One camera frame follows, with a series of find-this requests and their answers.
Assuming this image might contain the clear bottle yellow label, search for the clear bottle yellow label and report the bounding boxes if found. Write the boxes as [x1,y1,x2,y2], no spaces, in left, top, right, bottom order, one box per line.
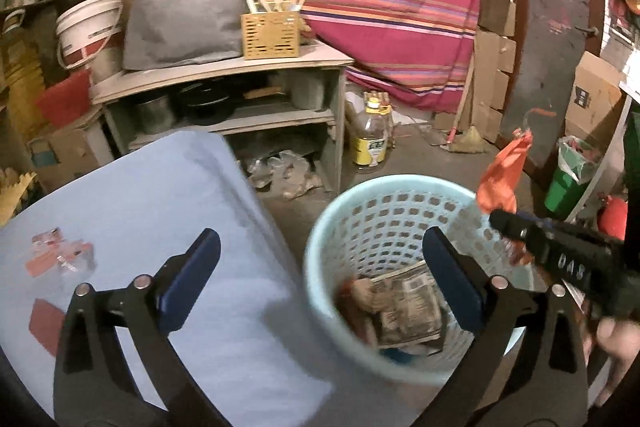
[350,99,391,168]

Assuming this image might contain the cardboard sheets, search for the cardboard sheets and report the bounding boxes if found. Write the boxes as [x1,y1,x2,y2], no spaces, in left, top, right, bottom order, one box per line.
[472,0,518,142]

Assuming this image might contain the clear plastic wrapper red print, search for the clear plastic wrapper red print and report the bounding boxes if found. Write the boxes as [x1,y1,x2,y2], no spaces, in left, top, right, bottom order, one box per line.
[55,239,96,275]
[31,227,63,250]

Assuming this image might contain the black pan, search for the black pan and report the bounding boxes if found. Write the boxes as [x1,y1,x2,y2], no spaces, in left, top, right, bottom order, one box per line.
[177,79,233,125]

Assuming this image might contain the wooden shelf unit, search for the wooden shelf unit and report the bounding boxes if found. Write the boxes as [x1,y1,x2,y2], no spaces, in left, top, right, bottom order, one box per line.
[90,42,356,195]

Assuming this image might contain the paper trash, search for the paper trash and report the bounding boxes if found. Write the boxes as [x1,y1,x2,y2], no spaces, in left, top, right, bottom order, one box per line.
[372,262,446,348]

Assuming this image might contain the small metal pot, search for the small metal pot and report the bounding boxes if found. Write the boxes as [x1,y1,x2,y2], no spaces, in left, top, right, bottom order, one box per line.
[135,92,176,132]

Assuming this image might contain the white plastic bucket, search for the white plastic bucket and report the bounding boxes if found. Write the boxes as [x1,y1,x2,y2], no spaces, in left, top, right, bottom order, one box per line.
[54,0,125,70]

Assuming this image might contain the yellow perforated box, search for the yellow perforated box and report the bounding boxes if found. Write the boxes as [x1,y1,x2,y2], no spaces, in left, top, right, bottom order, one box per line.
[241,11,301,59]

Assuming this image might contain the brown cardboard box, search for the brown cardboard box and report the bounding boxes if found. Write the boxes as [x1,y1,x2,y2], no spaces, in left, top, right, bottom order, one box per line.
[565,52,626,148]

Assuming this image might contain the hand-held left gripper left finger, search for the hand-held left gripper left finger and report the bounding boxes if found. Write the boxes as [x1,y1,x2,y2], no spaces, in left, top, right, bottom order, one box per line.
[52,228,222,427]

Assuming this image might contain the large yellow oil bottle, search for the large yellow oil bottle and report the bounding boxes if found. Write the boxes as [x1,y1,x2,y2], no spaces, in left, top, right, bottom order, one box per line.
[0,39,48,148]

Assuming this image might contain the cardboard box blue print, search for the cardboard box blue print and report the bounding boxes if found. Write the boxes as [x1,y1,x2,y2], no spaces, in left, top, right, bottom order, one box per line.
[27,127,108,192]

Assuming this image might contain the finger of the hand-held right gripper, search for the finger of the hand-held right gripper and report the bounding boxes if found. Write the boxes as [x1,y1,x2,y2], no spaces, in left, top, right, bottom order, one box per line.
[517,213,556,231]
[489,208,547,258]

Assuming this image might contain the yellow jagged tray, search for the yellow jagged tray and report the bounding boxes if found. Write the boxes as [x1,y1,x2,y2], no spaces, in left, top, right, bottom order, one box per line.
[0,167,38,228]

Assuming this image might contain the grey metal door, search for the grey metal door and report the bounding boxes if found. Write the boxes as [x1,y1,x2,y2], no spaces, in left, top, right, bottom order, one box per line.
[520,0,607,188]

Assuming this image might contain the grey fabric bag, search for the grey fabric bag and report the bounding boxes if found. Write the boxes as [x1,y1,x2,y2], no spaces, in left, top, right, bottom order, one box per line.
[122,0,253,72]

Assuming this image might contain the crumpled clear plastic bags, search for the crumpled clear plastic bags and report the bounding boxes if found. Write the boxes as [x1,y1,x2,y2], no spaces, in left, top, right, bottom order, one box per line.
[240,149,323,200]

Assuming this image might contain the bundle of wooden sticks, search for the bundle of wooden sticks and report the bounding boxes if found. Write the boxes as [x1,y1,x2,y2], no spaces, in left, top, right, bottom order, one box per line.
[245,0,311,15]

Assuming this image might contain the orange plastic wrapper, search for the orange plastic wrapper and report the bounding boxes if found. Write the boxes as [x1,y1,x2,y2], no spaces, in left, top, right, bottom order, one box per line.
[475,127,536,215]

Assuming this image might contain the green bin with bag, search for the green bin with bag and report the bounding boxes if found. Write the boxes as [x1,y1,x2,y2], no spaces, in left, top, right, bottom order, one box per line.
[544,134,603,215]

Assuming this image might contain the straw broom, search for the straw broom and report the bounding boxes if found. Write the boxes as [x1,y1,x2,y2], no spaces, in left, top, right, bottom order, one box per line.
[440,52,493,155]

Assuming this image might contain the red strip wrapper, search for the red strip wrapper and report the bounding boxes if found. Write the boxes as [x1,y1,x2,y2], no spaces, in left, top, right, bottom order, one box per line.
[24,257,63,279]

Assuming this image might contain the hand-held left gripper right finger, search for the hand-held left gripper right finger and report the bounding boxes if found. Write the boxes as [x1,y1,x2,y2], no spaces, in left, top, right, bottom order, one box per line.
[410,227,591,427]

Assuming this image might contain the light blue perforated basket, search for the light blue perforated basket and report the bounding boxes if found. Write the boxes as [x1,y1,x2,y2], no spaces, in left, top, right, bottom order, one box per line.
[305,174,536,388]

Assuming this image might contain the dark red wrapper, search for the dark red wrapper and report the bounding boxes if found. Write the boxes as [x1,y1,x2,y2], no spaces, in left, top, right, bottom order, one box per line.
[29,298,68,355]

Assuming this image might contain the person's right hand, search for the person's right hand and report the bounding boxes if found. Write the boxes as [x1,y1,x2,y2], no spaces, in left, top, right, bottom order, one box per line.
[595,317,640,408]

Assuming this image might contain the brown crumpled wrapper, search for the brown crumpled wrapper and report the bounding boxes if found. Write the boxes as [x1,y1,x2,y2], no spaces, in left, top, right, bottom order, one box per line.
[335,277,386,348]

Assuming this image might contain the red plastic bowl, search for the red plastic bowl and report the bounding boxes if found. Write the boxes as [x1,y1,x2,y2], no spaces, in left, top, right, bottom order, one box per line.
[34,69,93,128]

